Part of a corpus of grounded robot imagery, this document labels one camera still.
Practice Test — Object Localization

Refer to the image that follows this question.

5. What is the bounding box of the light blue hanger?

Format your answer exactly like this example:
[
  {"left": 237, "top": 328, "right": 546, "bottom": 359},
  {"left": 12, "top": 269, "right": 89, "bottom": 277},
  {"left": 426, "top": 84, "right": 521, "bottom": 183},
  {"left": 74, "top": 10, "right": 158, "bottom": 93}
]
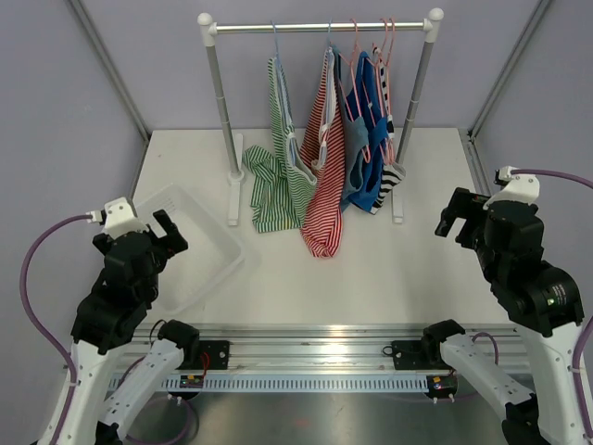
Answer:
[
  {"left": 271, "top": 21, "right": 297, "bottom": 166},
  {"left": 316, "top": 22, "right": 337, "bottom": 170}
]

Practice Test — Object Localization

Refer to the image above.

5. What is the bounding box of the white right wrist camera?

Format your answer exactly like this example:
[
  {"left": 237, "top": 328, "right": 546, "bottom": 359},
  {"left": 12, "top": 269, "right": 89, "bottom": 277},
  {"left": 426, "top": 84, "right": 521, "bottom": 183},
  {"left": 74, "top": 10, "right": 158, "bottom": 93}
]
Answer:
[{"left": 483, "top": 166, "right": 540, "bottom": 210}]

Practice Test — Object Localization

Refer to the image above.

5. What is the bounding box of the green striped tank top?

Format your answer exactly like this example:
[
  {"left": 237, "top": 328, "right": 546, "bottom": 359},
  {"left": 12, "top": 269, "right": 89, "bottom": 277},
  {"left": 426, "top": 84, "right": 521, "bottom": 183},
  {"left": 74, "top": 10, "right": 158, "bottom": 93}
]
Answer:
[{"left": 243, "top": 57, "right": 317, "bottom": 234}]

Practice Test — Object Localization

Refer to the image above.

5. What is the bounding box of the bright blue tank top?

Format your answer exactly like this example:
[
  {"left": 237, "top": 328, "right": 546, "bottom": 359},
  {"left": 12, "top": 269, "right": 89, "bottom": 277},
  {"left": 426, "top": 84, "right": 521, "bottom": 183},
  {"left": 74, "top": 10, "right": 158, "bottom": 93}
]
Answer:
[{"left": 345, "top": 51, "right": 387, "bottom": 213}]

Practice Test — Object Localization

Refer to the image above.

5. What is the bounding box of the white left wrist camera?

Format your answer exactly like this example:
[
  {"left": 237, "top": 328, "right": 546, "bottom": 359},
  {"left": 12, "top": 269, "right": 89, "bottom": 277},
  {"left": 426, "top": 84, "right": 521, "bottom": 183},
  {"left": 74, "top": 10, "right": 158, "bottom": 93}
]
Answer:
[{"left": 87, "top": 197, "right": 148, "bottom": 240}]

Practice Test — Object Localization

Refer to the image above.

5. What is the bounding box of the silver and white clothes rack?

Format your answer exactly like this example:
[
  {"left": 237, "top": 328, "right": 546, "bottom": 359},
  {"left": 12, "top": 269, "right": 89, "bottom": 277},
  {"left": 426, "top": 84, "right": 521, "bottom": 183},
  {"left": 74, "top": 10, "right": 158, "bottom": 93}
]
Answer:
[{"left": 197, "top": 7, "right": 444, "bottom": 227}]

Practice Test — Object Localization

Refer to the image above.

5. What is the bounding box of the red striped tank top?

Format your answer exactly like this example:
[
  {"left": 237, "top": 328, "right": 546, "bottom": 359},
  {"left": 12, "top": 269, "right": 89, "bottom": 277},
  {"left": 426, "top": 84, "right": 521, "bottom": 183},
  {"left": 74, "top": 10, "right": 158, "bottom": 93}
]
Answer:
[{"left": 300, "top": 55, "right": 345, "bottom": 259}]

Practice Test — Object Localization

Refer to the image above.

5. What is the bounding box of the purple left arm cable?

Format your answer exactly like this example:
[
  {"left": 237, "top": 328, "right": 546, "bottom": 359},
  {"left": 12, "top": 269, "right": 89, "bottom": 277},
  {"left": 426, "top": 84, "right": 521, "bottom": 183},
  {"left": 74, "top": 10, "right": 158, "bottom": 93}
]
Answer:
[{"left": 19, "top": 213, "right": 96, "bottom": 445}]

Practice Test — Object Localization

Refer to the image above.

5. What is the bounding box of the white plastic basket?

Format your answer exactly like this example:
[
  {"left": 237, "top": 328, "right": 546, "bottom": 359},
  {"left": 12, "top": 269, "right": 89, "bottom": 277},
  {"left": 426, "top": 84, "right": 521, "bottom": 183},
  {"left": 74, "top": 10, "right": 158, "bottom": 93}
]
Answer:
[{"left": 136, "top": 184, "right": 245, "bottom": 315}]

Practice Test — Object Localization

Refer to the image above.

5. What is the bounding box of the white slotted cable duct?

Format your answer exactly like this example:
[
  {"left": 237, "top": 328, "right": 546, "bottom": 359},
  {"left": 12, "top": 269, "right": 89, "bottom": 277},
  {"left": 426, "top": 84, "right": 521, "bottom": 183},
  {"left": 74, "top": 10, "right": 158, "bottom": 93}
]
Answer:
[{"left": 106, "top": 374, "right": 430, "bottom": 393}]

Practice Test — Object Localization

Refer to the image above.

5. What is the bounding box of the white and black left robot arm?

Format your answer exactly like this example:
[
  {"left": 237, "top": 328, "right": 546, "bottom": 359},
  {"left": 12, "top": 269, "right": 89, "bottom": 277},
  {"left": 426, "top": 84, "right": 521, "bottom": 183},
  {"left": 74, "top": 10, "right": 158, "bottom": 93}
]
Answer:
[{"left": 38, "top": 202, "right": 200, "bottom": 444}]

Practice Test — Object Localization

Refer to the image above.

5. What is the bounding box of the pink hanger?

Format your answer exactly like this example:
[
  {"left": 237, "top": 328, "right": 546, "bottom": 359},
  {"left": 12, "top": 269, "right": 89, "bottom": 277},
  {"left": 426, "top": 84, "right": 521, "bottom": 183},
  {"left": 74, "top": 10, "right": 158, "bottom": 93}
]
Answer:
[
  {"left": 337, "top": 17, "right": 372, "bottom": 164},
  {"left": 372, "top": 19, "right": 396, "bottom": 164},
  {"left": 382, "top": 17, "right": 398, "bottom": 163}
]

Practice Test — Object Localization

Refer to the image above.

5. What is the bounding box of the aluminium mounting rail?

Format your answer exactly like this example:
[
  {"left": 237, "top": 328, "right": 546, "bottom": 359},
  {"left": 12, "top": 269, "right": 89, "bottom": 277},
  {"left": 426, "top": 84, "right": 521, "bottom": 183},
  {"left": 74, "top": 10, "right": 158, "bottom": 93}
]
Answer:
[{"left": 115, "top": 323, "right": 531, "bottom": 375}]

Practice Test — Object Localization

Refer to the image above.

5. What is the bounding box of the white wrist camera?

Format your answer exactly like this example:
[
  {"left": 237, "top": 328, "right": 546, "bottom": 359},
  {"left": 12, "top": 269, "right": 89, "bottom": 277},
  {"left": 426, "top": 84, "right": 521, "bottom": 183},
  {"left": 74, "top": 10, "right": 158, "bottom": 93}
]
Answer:
[
  {"left": 483, "top": 166, "right": 540, "bottom": 210},
  {"left": 87, "top": 197, "right": 148, "bottom": 240}
]

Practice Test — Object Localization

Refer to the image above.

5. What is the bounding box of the black and white striped top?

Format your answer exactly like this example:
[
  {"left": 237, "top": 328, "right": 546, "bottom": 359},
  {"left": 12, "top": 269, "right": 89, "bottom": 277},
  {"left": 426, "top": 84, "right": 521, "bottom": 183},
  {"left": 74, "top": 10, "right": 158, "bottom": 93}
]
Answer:
[{"left": 371, "top": 46, "right": 406, "bottom": 214}]

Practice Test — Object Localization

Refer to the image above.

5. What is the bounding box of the grey-blue tank top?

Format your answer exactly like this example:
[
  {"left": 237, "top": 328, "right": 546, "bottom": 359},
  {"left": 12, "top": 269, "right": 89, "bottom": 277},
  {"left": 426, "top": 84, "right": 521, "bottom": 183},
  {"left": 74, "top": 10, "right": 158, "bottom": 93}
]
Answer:
[{"left": 332, "top": 44, "right": 368, "bottom": 212}]

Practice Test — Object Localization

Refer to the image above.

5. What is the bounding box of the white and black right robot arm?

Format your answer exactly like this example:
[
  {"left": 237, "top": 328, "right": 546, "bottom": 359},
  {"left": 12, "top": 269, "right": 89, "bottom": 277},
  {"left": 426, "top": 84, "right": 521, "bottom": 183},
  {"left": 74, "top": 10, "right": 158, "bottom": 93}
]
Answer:
[{"left": 420, "top": 188, "right": 592, "bottom": 444}]

